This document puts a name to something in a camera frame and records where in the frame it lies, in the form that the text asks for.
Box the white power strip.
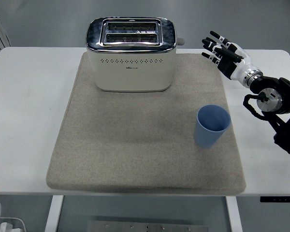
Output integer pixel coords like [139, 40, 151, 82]
[0, 217, 27, 232]

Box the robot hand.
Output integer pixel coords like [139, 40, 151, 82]
[201, 30, 254, 85]

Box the beige fabric mat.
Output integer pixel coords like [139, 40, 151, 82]
[45, 53, 247, 195]

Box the cream and chrome toaster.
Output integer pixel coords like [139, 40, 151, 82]
[86, 16, 185, 93]

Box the blue plastic cup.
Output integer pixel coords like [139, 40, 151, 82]
[193, 104, 232, 149]

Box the white table leg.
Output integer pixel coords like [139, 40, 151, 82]
[43, 195, 64, 232]
[226, 196, 244, 232]

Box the grey metal plate with screws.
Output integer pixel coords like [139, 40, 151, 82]
[87, 219, 210, 232]

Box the black table control panel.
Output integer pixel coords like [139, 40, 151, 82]
[260, 196, 290, 203]

